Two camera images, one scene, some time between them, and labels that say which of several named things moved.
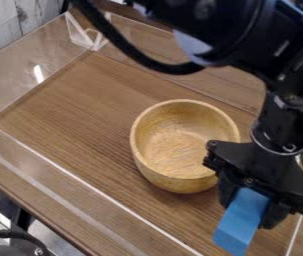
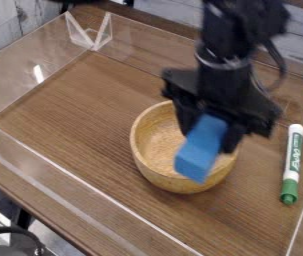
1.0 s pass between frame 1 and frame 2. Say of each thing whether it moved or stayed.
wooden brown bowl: stayed
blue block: moved
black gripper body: moved
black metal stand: stayed
